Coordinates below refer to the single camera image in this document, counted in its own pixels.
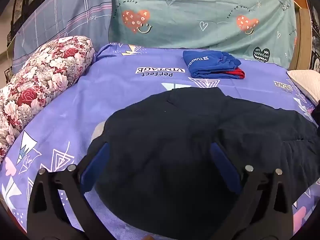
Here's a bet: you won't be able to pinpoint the dark framed wall pictures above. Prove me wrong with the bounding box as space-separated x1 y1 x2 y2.
0 0 52 49

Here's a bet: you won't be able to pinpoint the wooden display cabinet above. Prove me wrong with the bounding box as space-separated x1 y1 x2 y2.
281 0 320 71

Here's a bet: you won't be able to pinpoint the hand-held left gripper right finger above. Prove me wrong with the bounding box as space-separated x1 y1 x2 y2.
209 142 294 240

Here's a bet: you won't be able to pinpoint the purple printed bedsheet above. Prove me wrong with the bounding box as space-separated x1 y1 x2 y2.
0 42 320 240

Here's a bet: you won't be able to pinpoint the folded blue garment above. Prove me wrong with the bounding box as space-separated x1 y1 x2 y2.
182 50 246 79

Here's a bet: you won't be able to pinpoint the floral red white pillow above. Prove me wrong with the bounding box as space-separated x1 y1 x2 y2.
0 35 96 163

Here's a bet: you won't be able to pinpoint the grey-blue plaid sheet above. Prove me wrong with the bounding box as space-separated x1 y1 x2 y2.
12 0 118 68

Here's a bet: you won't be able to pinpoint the black sweatshirt with grey sleeves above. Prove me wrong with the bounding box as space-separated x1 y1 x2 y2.
86 87 320 239

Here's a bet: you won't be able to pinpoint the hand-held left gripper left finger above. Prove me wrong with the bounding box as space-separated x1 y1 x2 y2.
27 142 111 240

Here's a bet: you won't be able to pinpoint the green heart-print sheet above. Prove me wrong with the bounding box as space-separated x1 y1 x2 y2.
109 0 298 69

